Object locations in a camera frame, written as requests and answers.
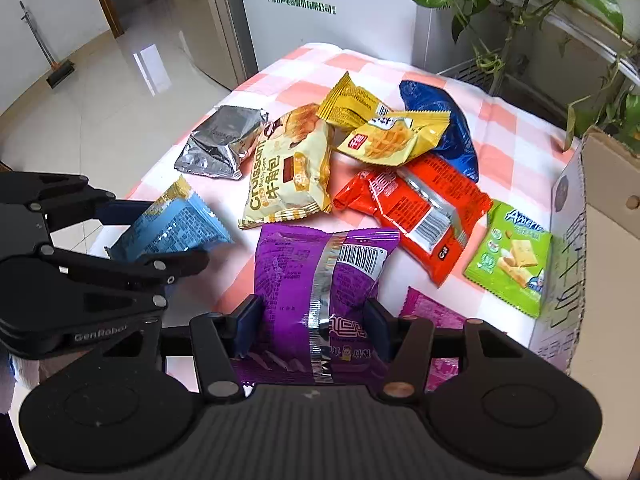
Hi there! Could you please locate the light blue snack packet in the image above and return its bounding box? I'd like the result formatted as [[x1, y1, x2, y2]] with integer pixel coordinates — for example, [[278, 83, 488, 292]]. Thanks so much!
[[104, 175, 236, 263]]

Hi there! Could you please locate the grey grille unit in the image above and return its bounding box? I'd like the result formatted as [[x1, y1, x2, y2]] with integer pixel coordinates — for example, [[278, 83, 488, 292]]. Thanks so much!
[[435, 57, 506, 96]]

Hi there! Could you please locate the orange-red snack packet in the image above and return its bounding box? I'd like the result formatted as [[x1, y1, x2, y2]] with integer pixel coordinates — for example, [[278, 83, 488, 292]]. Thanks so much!
[[332, 152, 493, 288]]

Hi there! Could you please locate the white metal plant rack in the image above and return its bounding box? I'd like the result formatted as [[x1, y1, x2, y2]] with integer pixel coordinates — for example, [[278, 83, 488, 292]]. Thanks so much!
[[480, 0, 640, 86]]

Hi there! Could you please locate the green cracker packet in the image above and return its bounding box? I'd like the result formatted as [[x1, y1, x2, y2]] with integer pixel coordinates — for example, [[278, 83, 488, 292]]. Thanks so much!
[[462, 200, 553, 318]]

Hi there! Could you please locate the silver snack packet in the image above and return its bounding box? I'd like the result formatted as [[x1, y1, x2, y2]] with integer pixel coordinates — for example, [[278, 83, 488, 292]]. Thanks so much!
[[173, 105, 269, 181]]

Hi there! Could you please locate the white chest freezer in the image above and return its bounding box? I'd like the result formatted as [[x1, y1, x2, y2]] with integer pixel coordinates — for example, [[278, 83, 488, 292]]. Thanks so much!
[[235, 0, 418, 73]]

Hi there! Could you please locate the yellow waffle packet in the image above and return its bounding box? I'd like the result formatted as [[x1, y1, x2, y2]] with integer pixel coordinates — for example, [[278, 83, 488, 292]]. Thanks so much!
[[331, 110, 451, 168]]

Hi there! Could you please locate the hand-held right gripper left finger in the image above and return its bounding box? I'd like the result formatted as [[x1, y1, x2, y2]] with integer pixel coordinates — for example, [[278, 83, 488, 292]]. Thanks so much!
[[107, 294, 264, 403]]

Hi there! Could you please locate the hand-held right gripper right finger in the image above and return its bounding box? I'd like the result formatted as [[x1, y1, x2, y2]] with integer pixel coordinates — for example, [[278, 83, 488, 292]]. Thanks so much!
[[364, 298, 527, 404]]

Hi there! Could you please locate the magenta snack packet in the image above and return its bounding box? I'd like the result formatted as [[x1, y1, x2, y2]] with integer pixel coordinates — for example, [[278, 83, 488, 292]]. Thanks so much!
[[397, 286, 506, 393]]

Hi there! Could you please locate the dark blue snack packet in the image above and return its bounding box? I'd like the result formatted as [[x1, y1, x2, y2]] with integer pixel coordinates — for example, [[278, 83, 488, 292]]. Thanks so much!
[[398, 80, 481, 183]]

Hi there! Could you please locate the cream croissant packet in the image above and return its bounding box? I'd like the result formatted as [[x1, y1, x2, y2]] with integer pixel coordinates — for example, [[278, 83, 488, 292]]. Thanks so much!
[[237, 104, 335, 231]]

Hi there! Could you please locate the cardboard box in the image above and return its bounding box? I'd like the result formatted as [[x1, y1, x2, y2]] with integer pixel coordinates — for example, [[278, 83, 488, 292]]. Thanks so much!
[[527, 127, 640, 461]]

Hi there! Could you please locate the grey refrigerator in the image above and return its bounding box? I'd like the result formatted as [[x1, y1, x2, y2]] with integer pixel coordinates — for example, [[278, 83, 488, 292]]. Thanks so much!
[[177, 0, 261, 92]]

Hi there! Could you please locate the purple snack packet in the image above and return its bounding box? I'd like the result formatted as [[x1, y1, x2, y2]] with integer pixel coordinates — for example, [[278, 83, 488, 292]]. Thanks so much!
[[234, 224, 402, 386]]

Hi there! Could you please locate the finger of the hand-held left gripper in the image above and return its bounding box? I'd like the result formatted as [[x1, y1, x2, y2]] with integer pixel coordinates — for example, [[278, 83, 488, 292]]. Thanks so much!
[[0, 172, 151, 261], [0, 244, 210, 312]]

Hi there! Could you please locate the broom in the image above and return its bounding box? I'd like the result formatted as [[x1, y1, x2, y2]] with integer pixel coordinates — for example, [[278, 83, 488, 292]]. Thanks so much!
[[19, 1, 76, 90]]

